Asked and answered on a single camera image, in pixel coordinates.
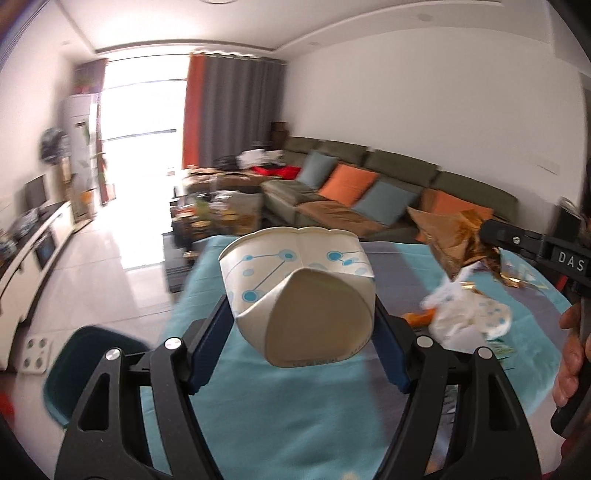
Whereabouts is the gold foil wrapper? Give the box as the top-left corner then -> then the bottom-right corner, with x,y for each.
408,208 -> 522,288

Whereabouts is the white tissue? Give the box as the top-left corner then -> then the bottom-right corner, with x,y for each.
420,265 -> 513,343

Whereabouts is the crushed white paper cup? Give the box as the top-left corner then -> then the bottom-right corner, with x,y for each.
218,227 -> 377,368

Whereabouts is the teal trash bin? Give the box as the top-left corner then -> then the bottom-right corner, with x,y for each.
43,325 -> 150,428

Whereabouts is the right hand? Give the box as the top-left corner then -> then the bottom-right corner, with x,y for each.
552,304 -> 590,408

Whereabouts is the orange cushion near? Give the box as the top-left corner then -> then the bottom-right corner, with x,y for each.
408,189 -> 494,248

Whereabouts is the orange cushion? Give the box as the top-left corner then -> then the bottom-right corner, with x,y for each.
408,189 -> 494,248
318,163 -> 379,207

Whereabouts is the black coffee table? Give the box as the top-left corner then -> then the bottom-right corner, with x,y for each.
163,184 -> 264,294

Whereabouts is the blue cushion near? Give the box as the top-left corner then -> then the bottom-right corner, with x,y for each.
352,180 -> 419,227

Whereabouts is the blue cushion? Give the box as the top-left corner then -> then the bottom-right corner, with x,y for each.
295,150 -> 339,190
352,180 -> 419,227

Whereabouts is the white bathroom scale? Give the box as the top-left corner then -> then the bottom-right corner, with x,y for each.
18,335 -> 52,375

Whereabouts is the orange cushion far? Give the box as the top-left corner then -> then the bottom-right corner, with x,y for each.
318,163 -> 379,207

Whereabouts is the green sectional sofa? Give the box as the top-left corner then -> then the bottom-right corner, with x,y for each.
262,137 -> 519,243

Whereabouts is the white tv cabinet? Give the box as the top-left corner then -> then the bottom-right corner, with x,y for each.
1,201 -> 74,371

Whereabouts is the brown seat blanket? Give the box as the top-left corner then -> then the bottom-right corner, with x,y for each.
295,200 -> 386,238

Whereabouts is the blue cushion far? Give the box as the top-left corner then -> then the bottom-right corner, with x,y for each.
295,150 -> 339,190

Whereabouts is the small black monitor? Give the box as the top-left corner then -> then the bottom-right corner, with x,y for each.
24,175 -> 47,211

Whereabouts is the white air conditioner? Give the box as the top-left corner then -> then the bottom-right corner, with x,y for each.
63,94 -> 98,219

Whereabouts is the grey orange curtain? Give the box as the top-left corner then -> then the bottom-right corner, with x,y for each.
182,53 -> 287,169

